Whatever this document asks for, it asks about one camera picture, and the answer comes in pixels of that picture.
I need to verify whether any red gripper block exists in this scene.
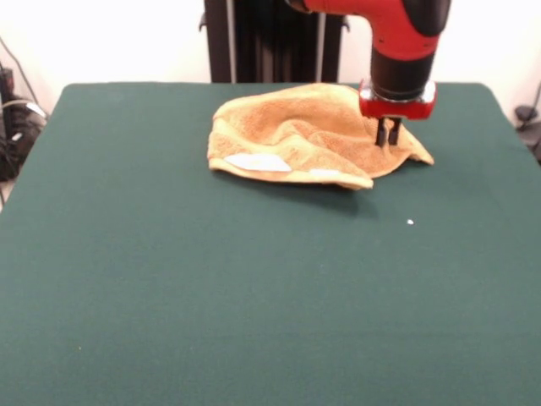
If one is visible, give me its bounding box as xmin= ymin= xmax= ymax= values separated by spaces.
xmin=358 ymin=79 xmax=437 ymax=147

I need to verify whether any orange terry towel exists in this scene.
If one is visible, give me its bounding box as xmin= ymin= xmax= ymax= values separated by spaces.
xmin=206 ymin=83 xmax=435 ymax=190

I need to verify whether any dark green table cloth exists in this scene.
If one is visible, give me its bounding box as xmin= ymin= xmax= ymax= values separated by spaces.
xmin=0 ymin=82 xmax=541 ymax=406

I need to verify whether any black device with cable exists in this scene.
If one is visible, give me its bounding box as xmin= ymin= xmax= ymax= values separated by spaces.
xmin=513 ymin=104 xmax=541 ymax=166

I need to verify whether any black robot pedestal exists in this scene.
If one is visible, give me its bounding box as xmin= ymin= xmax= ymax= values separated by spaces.
xmin=197 ymin=0 xmax=352 ymax=84

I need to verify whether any black cable bundle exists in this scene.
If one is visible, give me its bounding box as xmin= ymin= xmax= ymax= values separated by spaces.
xmin=0 ymin=36 xmax=50 ymax=183

